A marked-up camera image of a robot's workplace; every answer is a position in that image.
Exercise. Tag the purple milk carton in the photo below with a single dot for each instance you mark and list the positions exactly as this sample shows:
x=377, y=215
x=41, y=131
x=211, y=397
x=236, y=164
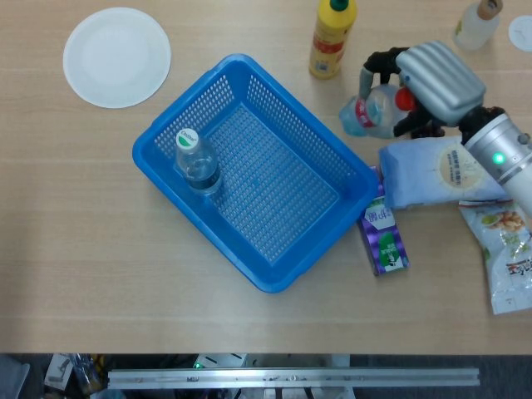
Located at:
x=384, y=241

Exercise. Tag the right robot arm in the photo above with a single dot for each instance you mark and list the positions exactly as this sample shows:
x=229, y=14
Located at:
x=503, y=154

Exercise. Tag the pale purple tissue pack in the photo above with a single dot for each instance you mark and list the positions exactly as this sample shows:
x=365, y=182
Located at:
x=424, y=174

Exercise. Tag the aluminium rail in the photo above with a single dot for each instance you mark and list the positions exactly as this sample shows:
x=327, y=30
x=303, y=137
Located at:
x=291, y=377

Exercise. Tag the blue perforated plastic basket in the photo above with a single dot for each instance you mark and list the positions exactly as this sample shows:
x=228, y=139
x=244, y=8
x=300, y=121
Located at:
x=266, y=199

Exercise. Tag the clear bottle with cork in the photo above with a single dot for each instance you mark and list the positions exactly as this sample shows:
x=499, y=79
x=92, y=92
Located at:
x=474, y=27

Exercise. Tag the yellow juice bottle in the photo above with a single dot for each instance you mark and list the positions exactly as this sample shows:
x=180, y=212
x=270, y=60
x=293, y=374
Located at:
x=330, y=41

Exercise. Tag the white paper plate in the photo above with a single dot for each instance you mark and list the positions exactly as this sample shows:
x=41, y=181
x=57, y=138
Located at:
x=116, y=58

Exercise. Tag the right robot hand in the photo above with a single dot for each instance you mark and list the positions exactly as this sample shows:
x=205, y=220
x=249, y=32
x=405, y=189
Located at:
x=440, y=79

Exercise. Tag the white round table grommet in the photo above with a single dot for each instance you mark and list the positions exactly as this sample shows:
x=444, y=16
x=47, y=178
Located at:
x=521, y=33

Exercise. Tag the silver nut snack bag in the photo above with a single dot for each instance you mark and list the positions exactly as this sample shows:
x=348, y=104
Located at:
x=507, y=257

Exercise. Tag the green-capped water bottle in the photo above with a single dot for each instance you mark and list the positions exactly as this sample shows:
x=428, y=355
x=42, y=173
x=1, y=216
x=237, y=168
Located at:
x=198, y=166

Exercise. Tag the red-capped water bottle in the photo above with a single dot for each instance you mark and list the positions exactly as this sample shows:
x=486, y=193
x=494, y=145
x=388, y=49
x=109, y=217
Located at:
x=370, y=114

